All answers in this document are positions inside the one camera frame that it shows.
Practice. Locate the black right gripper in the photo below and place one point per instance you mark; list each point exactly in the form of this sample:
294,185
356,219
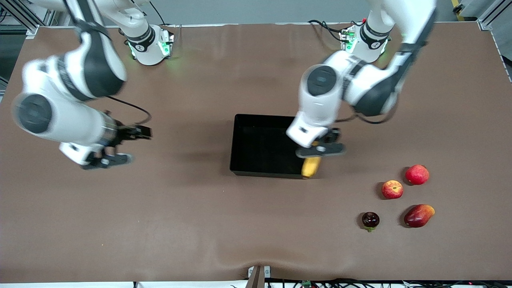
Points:
123,133

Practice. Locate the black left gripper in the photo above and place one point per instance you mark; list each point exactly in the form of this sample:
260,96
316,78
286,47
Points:
331,137

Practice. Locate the yellow banana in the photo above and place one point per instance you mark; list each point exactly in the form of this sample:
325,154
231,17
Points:
311,168

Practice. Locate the black plastic box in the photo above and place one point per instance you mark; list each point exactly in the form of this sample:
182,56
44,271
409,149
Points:
260,148

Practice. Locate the red yellow apple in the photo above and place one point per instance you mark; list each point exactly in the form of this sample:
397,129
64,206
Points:
392,189

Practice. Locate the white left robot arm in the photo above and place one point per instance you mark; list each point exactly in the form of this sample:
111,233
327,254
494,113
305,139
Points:
320,100

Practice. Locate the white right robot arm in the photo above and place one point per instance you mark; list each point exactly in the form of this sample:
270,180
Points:
76,120

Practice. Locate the brown table cover sheet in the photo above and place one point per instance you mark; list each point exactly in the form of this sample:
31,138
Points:
160,220

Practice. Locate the dark purple mangosteen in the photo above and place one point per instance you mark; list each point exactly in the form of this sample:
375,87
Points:
370,219

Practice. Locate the red yellow mango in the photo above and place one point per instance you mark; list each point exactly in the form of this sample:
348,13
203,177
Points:
418,218

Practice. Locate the green connector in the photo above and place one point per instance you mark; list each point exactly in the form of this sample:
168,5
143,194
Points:
306,284

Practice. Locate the aluminium profile frame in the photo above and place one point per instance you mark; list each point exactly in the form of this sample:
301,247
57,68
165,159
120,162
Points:
32,31
494,14

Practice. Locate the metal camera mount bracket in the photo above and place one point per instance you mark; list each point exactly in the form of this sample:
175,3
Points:
258,278

